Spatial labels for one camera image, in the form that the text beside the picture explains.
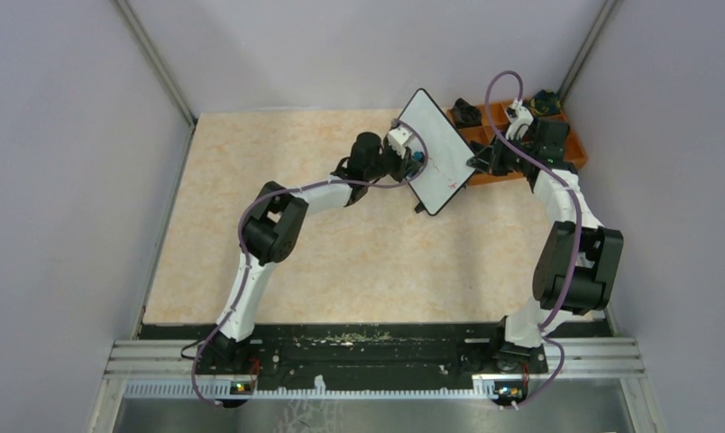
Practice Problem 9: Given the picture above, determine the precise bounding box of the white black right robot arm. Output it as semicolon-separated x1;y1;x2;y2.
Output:
467;119;624;372

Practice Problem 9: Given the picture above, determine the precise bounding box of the corner aluminium post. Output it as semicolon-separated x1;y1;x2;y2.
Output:
110;0;197;128
558;0;621;105

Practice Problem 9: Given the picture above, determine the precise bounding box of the left corner aluminium post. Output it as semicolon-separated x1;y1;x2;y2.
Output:
110;0;197;128

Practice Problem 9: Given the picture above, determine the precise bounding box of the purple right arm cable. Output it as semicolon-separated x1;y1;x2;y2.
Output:
485;70;583;410

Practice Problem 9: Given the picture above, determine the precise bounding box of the white whiteboard black frame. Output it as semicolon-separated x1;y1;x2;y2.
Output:
398;88;474;217

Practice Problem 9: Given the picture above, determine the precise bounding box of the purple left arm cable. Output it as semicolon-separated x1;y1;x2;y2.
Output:
191;119;430;409

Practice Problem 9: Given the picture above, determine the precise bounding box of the aluminium frame rail front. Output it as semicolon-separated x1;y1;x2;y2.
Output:
105;337;646;379

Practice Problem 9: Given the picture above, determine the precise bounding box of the orange compartment tray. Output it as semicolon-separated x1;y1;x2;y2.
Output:
447;98;589;187

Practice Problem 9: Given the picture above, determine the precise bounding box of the white toothed cable duct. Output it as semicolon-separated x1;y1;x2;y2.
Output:
124;375;522;402

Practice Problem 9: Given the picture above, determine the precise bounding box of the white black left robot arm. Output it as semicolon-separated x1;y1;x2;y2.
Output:
197;124;428;373

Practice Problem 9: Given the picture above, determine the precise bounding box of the right corner aluminium post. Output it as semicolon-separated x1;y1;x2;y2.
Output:
558;0;621;105

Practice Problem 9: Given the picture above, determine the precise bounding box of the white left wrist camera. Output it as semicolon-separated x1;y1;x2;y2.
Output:
387;125;413;159

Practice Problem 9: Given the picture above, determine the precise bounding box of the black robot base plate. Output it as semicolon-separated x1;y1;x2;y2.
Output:
136;322;612;394

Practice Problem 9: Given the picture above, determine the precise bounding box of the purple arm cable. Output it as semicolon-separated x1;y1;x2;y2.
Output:
485;70;583;410
191;119;430;409

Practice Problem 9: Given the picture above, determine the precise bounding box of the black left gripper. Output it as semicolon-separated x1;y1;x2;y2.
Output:
367;142;423;185

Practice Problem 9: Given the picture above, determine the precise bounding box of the dark cloth with yellow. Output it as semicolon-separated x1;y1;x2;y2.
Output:
528;89;562;117

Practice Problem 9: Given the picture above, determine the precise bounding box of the black crumpled cloth left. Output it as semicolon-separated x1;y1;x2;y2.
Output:
448;98;482;129

